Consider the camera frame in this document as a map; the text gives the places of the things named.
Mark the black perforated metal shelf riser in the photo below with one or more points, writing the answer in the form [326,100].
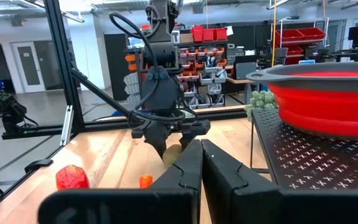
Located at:
[306,161]

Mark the parts bin rack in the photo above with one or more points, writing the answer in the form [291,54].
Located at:
[210,77]

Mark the red yellow mango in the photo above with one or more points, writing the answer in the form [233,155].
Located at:
[71,177]

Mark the brown kiwi fruit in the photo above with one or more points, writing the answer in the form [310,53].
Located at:
[171,155]

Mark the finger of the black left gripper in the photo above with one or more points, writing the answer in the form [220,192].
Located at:
[157,137]
[186,138]

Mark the silver aluminium bracket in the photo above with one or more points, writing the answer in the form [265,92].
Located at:
[67,124]

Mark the black machine on stand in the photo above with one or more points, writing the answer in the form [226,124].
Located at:
[2,102]

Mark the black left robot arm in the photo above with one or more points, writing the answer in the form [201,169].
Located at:
[160,56]

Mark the green artificial succulent plant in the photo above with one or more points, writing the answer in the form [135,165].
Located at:
[261,99]

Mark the small red storage bin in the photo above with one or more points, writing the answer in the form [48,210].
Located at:
[208,35]
[197,35]
[220,34]

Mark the large red storage bin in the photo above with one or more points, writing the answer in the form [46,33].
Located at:
[287,35]
[312,33]

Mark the black table clamp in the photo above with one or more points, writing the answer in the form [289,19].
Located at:
[37,165]

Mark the black aluminium table frame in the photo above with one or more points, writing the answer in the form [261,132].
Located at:
[64,62]

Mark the small red orange fruit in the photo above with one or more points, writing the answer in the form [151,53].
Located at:
[145,182]

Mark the white door with glass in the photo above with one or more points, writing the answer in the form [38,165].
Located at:
[28,65]

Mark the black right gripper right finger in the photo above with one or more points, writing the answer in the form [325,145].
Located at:
[228,186]

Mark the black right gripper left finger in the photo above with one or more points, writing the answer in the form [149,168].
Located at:
[185,180]

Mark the red collapsible bowl grey rim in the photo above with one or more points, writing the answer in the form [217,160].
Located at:
[322,105]

